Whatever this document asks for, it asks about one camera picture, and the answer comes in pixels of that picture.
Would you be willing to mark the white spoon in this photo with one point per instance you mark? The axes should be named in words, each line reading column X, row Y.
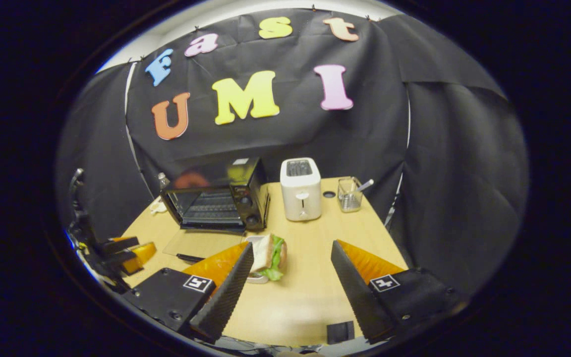
column 366, row 185

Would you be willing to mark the clear water bottle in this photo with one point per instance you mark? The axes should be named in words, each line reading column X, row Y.
column 163, row 181

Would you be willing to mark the black table clamp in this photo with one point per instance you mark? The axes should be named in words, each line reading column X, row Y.
column 340, row 332

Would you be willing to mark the sandwich with lettuce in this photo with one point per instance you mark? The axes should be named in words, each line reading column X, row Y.
column 265, row 253

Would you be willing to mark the black backdrop cloth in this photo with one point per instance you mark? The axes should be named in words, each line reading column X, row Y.
column 295, row 144

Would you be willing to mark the white toaster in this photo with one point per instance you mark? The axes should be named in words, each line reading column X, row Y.
column 300, row 198

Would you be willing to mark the black electric oven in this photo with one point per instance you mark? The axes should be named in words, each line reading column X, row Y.
column 248, row 198

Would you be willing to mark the white rectangular tray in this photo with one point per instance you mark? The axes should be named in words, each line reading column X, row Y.
column 257, row 279

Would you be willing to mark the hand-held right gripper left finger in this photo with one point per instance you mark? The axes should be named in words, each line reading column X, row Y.
column 226, row 292

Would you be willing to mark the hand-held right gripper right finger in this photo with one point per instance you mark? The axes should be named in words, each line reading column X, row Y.
column 355, row 292

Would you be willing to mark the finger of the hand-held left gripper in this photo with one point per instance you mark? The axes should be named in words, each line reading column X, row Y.
column 119, row 259
column 119, row 244

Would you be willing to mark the clear utensil holder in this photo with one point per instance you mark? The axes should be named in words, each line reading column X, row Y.
column 350, row 201

